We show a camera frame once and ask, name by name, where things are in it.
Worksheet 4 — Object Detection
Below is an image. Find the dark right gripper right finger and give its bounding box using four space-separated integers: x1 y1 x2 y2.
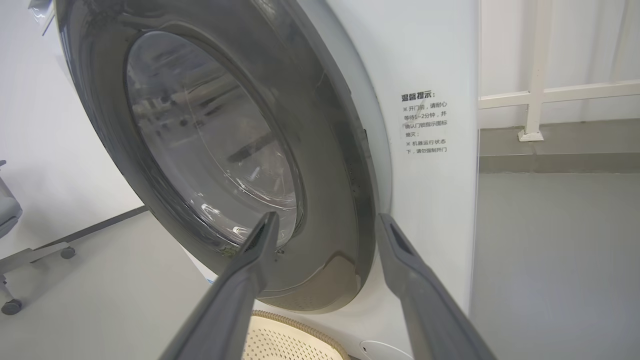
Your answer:
375 213 496 360

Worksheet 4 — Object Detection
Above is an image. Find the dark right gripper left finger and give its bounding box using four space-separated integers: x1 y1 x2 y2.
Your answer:
159 211 281 360

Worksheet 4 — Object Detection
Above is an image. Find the dark washing machine door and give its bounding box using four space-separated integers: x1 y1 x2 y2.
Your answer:
54 0 377 315

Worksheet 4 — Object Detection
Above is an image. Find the white front-load washing machine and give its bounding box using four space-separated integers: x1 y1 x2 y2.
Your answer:
27 0 481 360

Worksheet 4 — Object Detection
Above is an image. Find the round white filter cover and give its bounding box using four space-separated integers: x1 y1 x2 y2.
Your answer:
360 340 413 360

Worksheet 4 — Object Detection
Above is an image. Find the cream perforated laundry basket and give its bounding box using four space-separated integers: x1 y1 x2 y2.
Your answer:
242 310 351 360

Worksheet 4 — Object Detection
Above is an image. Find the printed text notice sticker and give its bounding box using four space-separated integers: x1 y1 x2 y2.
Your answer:
400 91 449 155

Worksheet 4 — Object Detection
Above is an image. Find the grey wheeled office chair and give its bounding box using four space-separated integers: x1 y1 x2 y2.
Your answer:
0 160 77 316

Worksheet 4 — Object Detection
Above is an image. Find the white metal railing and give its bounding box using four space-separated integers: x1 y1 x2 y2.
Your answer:
477 0 640 142

